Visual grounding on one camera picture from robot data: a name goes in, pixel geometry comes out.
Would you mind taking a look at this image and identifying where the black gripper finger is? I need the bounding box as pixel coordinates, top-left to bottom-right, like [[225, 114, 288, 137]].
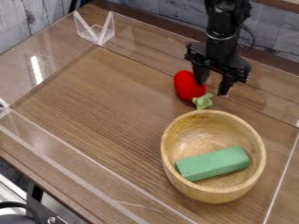
[[192, 64, 209, 86], [217, 74, 234, 95]]

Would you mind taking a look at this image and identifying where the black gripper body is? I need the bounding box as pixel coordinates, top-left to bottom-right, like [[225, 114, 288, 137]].
[[184, 42, 250, 83]]

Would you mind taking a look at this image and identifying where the red plush strawberry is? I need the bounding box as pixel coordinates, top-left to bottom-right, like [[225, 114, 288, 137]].
[[172, 70, 212, 110]]

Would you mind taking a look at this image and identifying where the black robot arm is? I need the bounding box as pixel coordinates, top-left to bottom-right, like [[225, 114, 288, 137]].
[[184, 0, 252, 95]]

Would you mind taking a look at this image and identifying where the wooden bowl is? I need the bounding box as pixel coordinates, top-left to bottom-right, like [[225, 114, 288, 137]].
[[160, 110, 266, 204]]

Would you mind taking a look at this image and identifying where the green rectangular block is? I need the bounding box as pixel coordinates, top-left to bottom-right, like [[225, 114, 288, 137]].
[[174, 146, 249, 182]]

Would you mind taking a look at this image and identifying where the clear acrylic corner bracket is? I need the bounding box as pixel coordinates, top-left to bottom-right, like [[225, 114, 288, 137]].
[[73, 10, 114, 46]]

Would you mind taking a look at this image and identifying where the black table frame bracket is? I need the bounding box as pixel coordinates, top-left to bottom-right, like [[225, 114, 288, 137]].
[[26, 182, 68, 224]]

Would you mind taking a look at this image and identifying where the black cable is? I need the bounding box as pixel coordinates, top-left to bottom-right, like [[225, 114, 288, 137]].
[[0, 199, 39, 224]]

